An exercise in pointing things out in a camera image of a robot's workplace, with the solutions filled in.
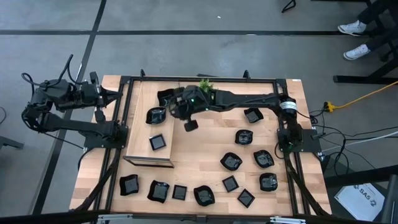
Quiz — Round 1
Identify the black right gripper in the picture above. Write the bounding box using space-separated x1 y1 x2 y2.
169 86 216 123

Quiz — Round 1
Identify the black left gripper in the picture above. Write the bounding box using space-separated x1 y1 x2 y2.
79 81 124 108

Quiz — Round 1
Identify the green plant in white pot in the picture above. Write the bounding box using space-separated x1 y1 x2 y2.
198 78 216 94

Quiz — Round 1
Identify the grey furniture leg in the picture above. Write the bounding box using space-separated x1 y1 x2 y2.
0 135 25 151

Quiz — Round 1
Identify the black overhead rig bar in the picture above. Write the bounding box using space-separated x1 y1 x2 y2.
0 210 398 224

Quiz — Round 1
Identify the black desk base bar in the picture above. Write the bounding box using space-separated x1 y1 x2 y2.
323 164 398 189
333 55 398 85

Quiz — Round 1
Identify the person's foot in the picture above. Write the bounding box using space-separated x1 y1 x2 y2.
343 44 372 61
337 19 368 37

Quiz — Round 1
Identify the white paper sign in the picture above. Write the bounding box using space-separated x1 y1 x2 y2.
334 182 387 222

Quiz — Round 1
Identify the person's leg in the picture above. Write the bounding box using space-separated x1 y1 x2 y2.
368 26 398 52
360 0 398 26

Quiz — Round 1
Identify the wooden shelf with black frame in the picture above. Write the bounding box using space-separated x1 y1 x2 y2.
123 80 180 169

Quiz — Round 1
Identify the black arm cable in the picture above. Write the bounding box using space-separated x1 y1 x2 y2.
21 72 43 94
46 54 82 88

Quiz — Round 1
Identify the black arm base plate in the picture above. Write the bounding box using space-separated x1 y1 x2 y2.
83 124 129 149
277 128 322 153

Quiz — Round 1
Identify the black cable bundle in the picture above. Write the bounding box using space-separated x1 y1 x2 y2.
283 151 328 216
73 148 123 212

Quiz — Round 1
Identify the yellow extension cord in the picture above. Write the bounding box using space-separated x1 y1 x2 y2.
325 80 398 113

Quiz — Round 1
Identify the white floor cable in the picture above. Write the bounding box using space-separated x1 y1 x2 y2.
321 130 398 153

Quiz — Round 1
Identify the grey metal post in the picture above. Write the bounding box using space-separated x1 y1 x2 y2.
381 174 398 224

